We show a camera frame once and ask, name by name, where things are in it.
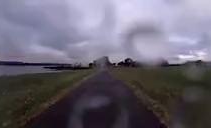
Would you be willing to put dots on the clump of dark trees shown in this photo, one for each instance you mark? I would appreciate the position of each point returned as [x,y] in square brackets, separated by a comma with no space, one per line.
[128,62]
[101,62]

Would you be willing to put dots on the dark asphalt path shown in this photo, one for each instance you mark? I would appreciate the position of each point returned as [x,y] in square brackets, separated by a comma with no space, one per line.
[101,96]

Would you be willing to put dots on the low dark spit of land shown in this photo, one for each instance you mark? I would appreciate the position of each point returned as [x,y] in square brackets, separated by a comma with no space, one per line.
[64,67]

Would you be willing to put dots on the wide grass field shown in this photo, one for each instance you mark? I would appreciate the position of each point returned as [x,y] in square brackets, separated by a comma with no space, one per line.
[166,85]

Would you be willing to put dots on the distant dark shoreline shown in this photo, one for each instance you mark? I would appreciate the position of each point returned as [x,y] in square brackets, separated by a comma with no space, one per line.
[23,63]

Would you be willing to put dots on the grass verge beside water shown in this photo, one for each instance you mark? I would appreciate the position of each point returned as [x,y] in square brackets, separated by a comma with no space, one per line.
[26,93]

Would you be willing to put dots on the grey water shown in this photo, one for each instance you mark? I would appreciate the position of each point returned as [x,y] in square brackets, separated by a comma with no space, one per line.
[16,70]

